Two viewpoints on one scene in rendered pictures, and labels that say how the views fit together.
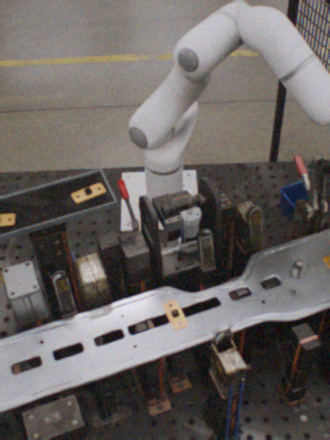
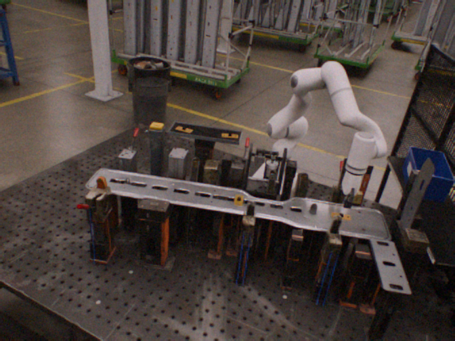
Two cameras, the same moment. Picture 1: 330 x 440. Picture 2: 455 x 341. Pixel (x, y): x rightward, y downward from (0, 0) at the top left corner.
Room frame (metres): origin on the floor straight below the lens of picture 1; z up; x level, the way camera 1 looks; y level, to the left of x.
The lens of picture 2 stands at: (-0.55, -0.57, 2.04)
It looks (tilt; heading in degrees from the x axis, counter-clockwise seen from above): 31 degrees down; 23
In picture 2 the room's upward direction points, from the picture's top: 6 degrees clockwise
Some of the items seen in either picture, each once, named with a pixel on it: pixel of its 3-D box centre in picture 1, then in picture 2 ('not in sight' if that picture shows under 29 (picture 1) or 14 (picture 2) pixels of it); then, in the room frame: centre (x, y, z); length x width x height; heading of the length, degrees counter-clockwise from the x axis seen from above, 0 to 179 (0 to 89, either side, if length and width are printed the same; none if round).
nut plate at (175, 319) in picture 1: (175, 313); (239, 199); (0.87, -0.05, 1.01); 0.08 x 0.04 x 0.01; 18
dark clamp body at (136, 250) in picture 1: (137, 287); (234, 195); (1.05, 0.04, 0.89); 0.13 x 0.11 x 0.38; 18
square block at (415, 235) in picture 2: not in sight; (403, 267); (0.97, -0.79, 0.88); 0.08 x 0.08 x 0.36; 18
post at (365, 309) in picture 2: not in sight; (374, 280); (0.87, -0.70, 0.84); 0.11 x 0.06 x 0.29; 18
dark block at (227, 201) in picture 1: (220, 250); (284, 198); (1.14, -0.20, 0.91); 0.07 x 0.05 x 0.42; 18
